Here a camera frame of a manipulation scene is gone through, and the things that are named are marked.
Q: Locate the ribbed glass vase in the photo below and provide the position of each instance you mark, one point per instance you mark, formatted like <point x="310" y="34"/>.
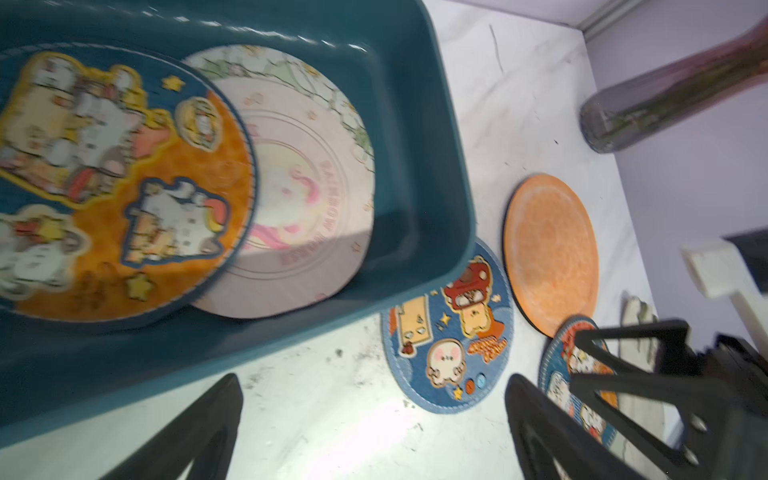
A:
<point x="624" y="114"/>

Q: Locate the plain orange coaster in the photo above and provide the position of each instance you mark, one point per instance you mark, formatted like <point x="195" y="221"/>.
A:
<point x="550" y="253"/>

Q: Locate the teal orange cats coaster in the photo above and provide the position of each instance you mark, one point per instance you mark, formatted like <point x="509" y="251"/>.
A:
<point x="127" y="185"/>

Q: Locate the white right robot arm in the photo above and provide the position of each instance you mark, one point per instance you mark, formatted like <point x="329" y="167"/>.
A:
<point x="735" y="268"/>

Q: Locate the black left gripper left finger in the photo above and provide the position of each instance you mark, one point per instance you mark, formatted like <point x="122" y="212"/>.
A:
<point x="197" y="444"/>

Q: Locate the green white floral coaster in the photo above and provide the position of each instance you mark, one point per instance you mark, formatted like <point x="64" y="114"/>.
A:
<point x="263" y="63"/>

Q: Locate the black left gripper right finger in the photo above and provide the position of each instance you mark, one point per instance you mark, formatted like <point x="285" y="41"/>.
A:
<point x="544" y="436"/>

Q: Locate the pink rainbow circle coaster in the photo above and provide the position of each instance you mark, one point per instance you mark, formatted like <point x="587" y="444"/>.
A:
<point x="314" y="218"/>

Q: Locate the white green glove on table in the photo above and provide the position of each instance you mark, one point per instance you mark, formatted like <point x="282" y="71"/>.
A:
<point x="646" y="412"/>

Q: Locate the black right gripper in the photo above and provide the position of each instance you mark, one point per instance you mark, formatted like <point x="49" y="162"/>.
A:
<point x="704" y="418"/>

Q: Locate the blue denim bear coaster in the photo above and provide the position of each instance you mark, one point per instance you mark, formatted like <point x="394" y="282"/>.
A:
<point x="448" y="348"/>

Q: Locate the teal plastic storage box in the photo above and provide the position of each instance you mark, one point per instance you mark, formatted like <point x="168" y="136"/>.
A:
<point x="384" y="55"/>

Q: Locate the teal red cartoon coaster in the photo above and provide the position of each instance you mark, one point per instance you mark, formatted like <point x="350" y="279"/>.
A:
<point x="560" y="360"/>

